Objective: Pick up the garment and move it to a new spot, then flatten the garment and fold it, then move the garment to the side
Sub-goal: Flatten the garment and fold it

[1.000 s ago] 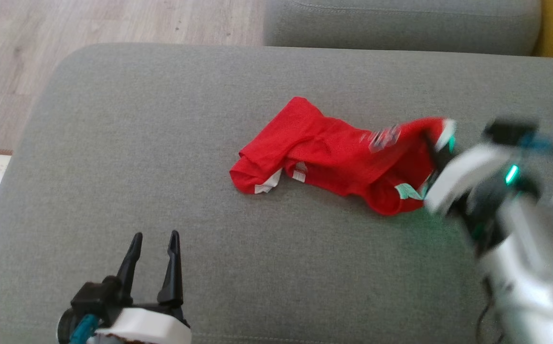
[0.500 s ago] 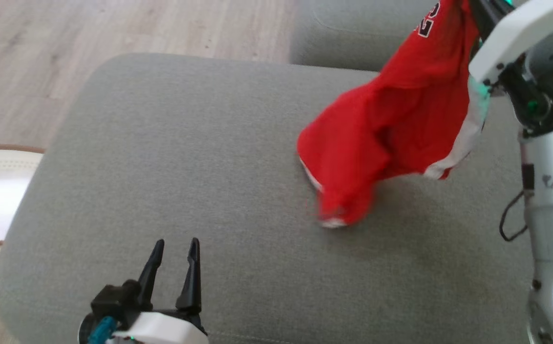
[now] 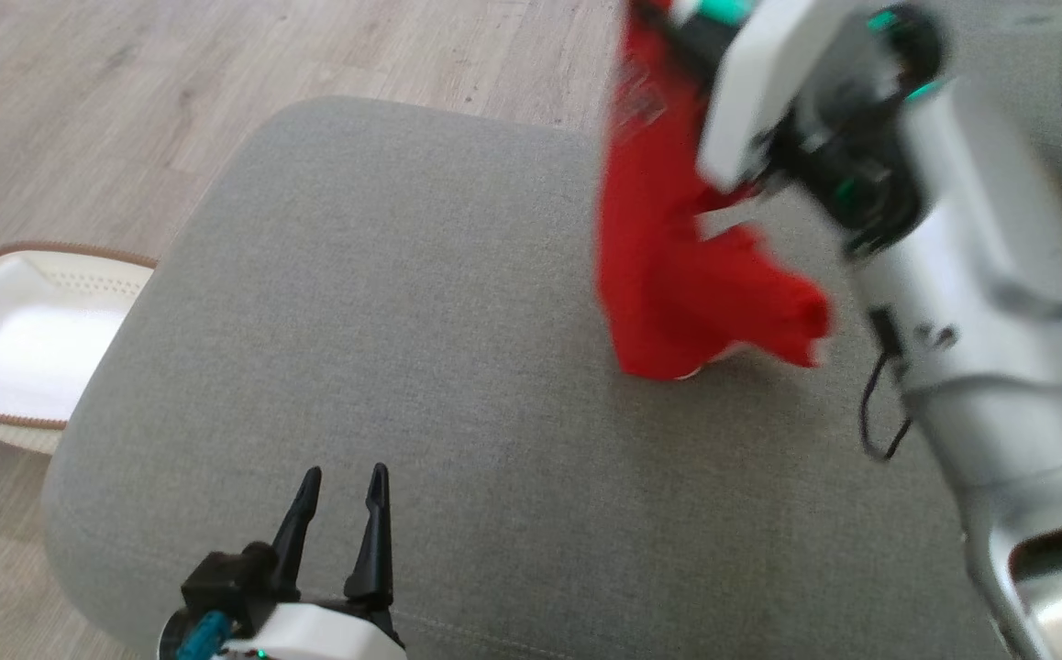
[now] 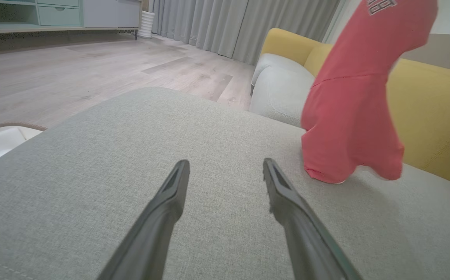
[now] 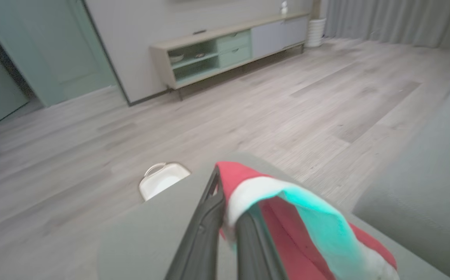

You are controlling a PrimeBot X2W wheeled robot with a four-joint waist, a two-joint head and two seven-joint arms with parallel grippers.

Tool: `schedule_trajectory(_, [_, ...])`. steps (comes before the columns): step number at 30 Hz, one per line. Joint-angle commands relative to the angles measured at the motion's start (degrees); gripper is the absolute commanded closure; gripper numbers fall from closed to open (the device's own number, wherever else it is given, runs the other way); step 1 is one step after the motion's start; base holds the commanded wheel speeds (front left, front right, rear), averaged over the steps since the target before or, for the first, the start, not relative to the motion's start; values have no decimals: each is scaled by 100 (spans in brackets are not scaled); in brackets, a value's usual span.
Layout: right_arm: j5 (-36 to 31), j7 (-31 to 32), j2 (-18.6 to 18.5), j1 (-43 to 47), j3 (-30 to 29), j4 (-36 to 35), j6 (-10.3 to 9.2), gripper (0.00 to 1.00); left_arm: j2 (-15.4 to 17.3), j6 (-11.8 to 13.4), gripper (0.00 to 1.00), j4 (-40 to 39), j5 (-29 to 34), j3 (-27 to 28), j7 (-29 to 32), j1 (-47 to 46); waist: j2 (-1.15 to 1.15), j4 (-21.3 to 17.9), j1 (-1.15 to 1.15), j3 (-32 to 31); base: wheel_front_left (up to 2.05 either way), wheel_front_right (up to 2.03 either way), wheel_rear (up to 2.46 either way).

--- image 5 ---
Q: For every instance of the wooden pale green tv cabinet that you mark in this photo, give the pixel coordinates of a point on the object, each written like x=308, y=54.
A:
x=229, y=46

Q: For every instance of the pale green door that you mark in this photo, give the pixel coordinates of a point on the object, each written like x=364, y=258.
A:
x=46, y=50

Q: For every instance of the red jersey with number 23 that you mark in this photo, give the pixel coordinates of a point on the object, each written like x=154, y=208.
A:
x=306, y=233

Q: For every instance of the grey pleated curtain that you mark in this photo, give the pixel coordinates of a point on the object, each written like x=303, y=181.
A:
x=396, y=23

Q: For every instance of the small bowl in cabinet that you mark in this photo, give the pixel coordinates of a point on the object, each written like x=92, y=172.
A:
x=176, y=58

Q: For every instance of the white laundry basket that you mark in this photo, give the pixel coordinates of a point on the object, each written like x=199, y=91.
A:
x=163, y=181

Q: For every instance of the grey sofa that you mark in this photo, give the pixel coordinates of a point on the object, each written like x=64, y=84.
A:
x=151, y=233

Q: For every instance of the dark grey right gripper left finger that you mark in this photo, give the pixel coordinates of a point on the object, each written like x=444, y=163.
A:
x=201, y=237

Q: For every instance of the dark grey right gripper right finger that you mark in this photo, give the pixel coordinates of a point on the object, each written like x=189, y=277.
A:
x=256, y=252

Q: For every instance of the white ribbed round bin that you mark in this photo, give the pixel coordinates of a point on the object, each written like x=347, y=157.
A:
x=316, y=33

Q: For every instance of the grey sofa section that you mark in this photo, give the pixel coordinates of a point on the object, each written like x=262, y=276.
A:
x=423, y=175

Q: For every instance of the small white bottle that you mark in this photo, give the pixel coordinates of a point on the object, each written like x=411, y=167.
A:
x=284, y=7

